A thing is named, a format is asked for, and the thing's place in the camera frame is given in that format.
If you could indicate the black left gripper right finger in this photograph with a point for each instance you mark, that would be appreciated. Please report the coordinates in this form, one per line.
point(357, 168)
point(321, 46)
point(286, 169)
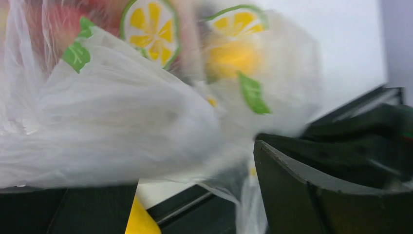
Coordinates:
point(299, 199)

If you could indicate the clear printed plastic bag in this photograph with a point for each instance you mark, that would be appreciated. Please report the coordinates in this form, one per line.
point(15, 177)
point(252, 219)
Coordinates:
point(104, 92)

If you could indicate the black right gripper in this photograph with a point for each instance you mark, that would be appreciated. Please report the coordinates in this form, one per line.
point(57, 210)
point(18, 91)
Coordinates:
point(368, 141)

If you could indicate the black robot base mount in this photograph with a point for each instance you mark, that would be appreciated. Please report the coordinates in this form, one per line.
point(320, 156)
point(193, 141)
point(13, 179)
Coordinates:
point(195, 211)

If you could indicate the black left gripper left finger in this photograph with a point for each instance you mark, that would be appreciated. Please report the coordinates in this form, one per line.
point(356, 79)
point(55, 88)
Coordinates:
point(98, 210)

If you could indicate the yellow fake banana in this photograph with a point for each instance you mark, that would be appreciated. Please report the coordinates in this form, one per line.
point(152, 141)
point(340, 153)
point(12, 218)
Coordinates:
point(140, 222)

